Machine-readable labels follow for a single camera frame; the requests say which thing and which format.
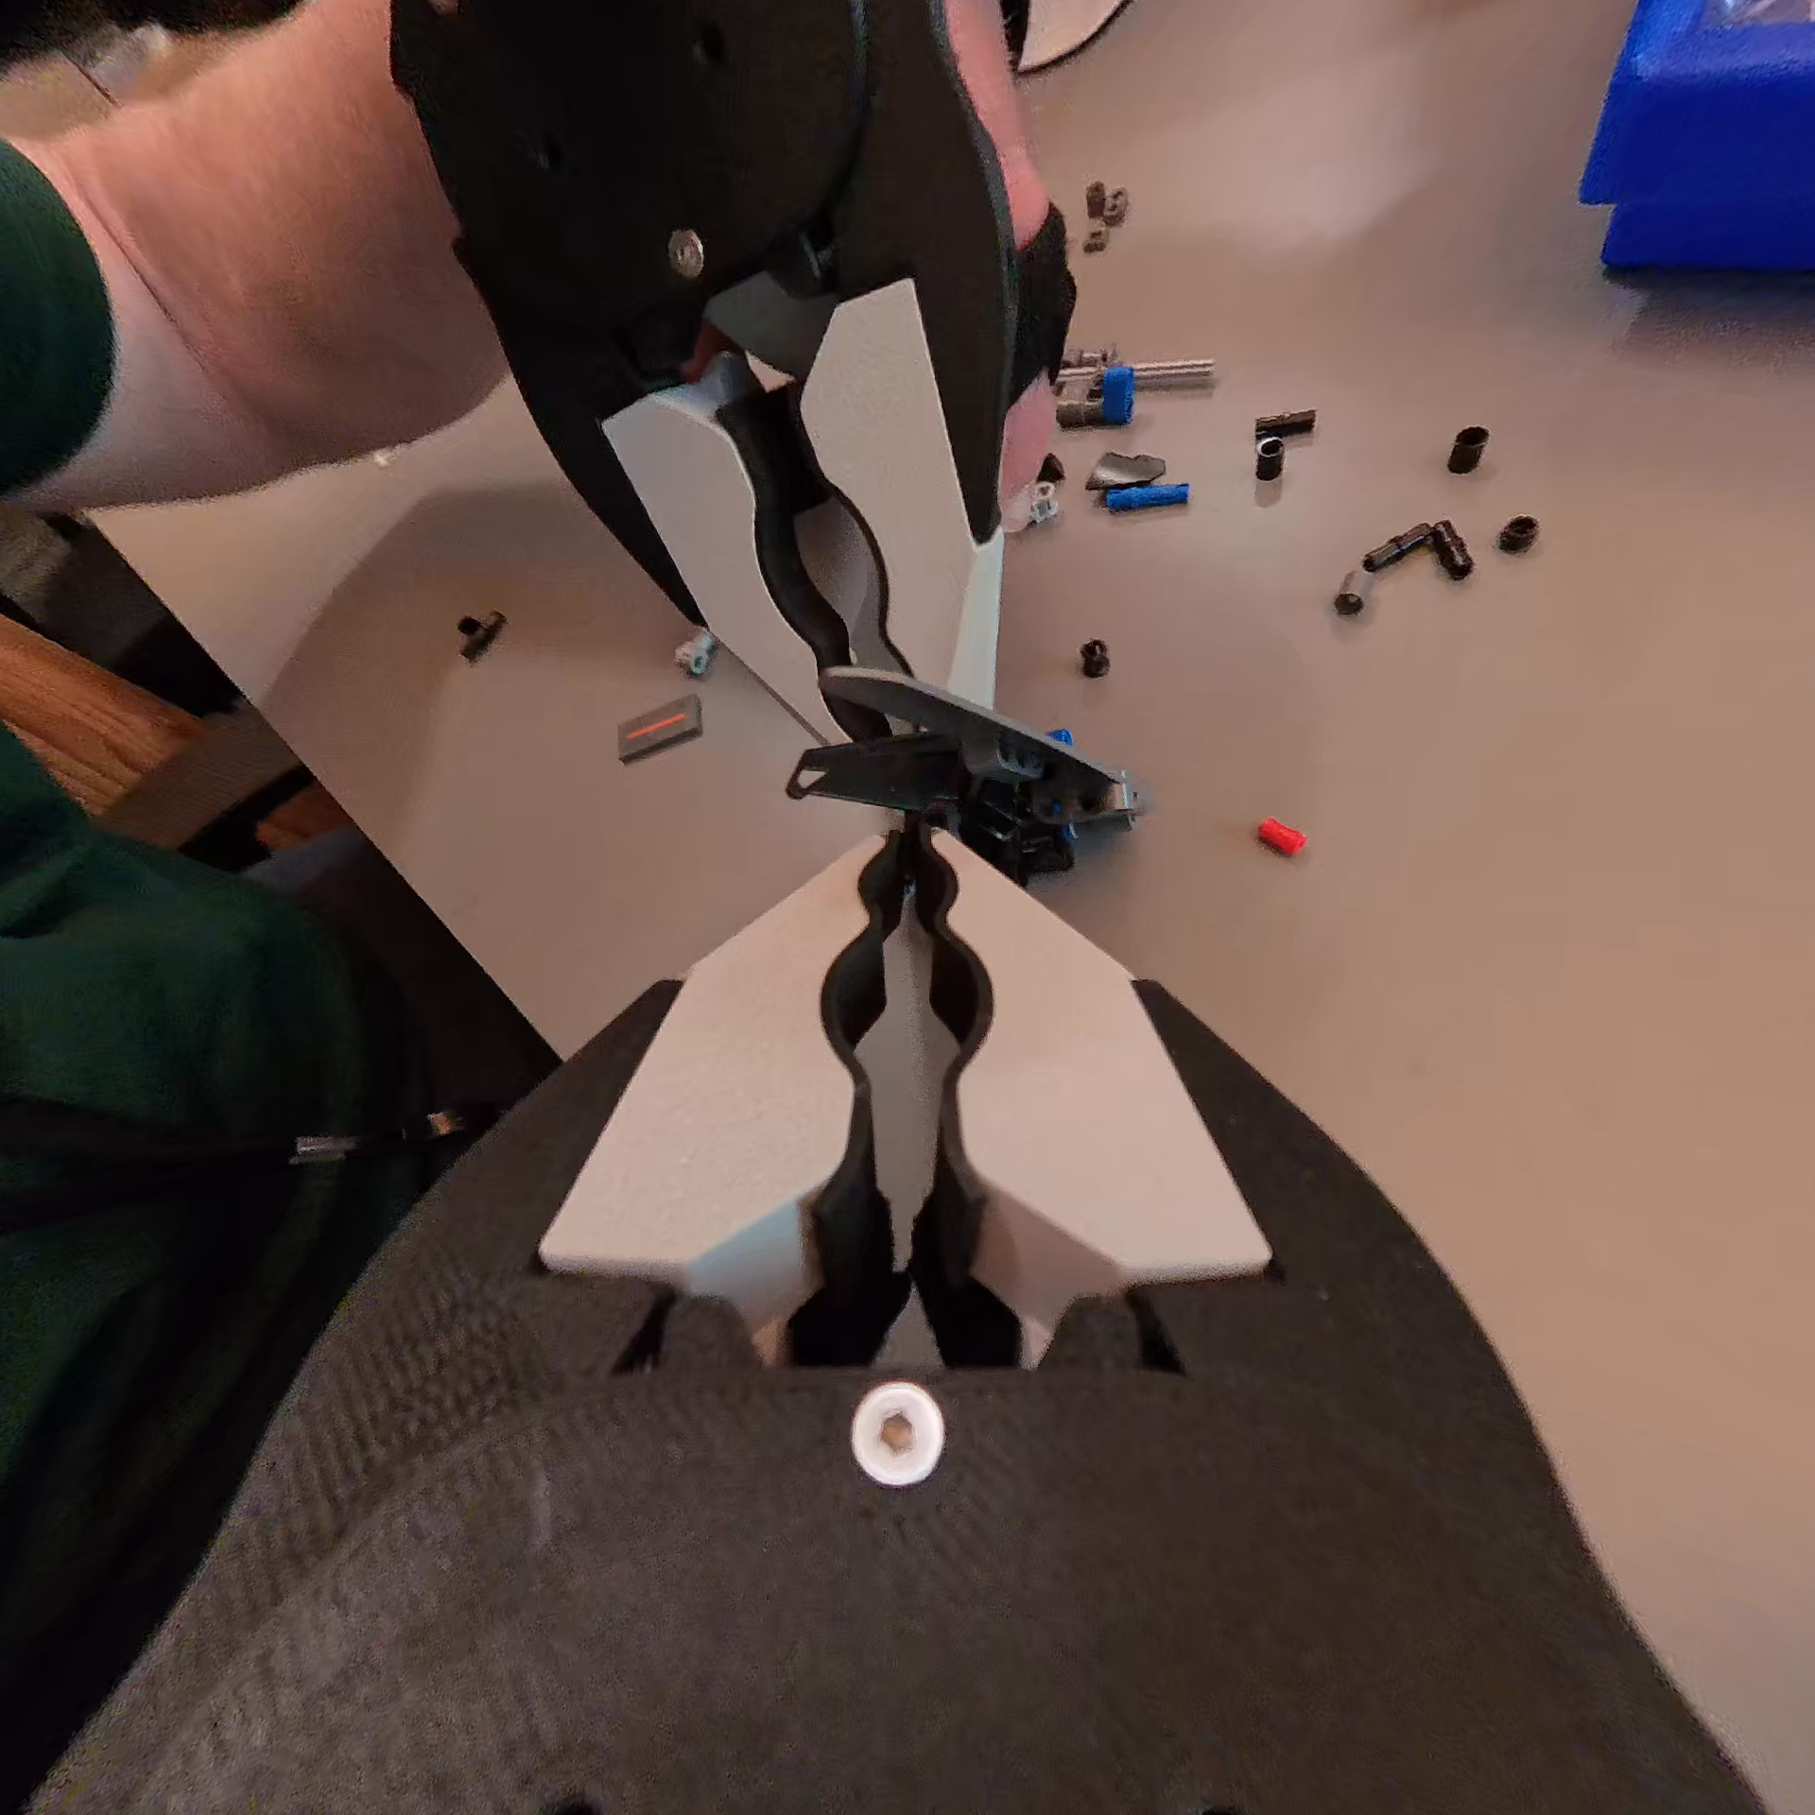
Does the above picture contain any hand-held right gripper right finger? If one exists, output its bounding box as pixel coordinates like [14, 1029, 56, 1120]
[912, 827, 1274, 1370]

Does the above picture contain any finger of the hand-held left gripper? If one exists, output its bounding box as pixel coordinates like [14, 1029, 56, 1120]
[599, 352, 860, 749]
[797, 277, 1010, 718]

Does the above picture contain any grey and blue lego assembly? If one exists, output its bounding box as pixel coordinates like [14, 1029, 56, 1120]
[1050, 344, 1218, 432]

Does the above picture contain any dark grey lego spaceship model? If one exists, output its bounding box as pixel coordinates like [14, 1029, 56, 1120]
[785, 667, 1145, 881]

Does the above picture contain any wooden cabinet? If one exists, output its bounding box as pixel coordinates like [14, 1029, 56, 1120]
[0, 618, 348, 851]

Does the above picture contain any person's left forearm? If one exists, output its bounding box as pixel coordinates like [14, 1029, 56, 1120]
[0, 0, 571, 517]

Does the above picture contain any black drawstring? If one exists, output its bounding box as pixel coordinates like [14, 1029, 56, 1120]
[0, 1098, 470, 1180]

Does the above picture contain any person's green sweater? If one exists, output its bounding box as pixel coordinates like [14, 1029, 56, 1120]
[0, 139, 429, 1562]

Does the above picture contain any white curved object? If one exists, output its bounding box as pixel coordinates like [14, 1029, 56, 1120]
[1012, 0, 1133, 77]

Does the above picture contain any person's left hand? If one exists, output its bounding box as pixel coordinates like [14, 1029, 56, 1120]
[935, 0, 1061, 524]

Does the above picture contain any blue plastic container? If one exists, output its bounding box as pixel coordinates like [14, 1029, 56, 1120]
[1578, 0, 1815, 273]

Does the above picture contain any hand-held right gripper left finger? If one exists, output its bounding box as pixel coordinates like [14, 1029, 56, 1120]
[535, 829, 912, 1370]

